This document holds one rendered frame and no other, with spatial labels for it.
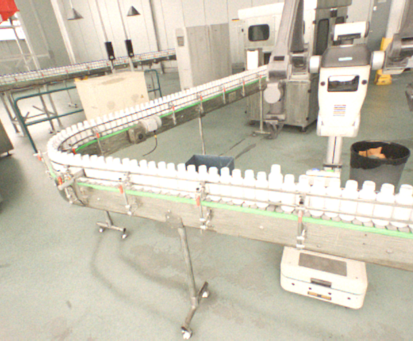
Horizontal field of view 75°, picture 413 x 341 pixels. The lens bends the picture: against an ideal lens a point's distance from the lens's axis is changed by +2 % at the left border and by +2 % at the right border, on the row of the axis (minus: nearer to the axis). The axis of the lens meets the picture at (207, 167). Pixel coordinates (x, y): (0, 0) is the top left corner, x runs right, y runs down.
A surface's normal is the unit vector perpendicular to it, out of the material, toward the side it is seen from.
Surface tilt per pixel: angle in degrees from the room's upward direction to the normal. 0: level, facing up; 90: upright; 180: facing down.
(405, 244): 90
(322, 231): 90
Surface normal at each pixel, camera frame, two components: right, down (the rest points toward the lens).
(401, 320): -0.11, -0.89
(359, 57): -0.39, 0.46
